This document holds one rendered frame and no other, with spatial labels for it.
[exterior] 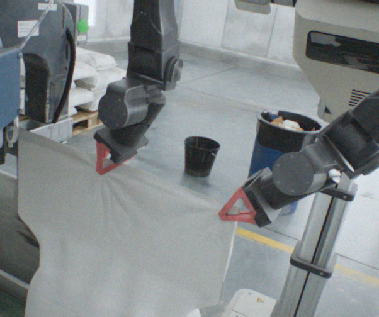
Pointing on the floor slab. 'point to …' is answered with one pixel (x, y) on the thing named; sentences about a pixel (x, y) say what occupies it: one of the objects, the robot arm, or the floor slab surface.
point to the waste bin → (280, 141)
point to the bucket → (199, 155)
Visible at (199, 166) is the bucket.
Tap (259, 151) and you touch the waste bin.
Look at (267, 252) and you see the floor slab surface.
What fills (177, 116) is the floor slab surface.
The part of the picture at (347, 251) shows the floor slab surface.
